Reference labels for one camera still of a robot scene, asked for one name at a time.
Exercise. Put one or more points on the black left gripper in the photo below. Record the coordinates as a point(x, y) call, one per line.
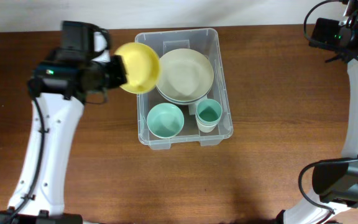
point(119, 76)

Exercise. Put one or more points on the yellow bowl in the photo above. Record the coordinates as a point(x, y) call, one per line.
point(142, 65)

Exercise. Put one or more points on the mint green bowl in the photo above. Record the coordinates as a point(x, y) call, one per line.
point(165, 120)

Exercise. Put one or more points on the smaller beige plate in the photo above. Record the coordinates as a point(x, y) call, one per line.
point(186, 76)

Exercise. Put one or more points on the grey cup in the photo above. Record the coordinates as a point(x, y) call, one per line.
point(202, 122)

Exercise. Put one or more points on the mint green cup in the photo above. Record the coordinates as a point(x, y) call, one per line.
point(209, 110)

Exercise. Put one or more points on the cream cup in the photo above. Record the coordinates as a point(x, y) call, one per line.
point(205, 129)

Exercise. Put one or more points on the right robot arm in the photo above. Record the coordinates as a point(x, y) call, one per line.
point(330, 186)

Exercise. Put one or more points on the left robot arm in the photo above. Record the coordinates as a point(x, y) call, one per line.
point(58, 88)

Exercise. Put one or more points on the clear plastic storage container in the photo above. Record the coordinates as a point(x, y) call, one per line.
point(206, 42)

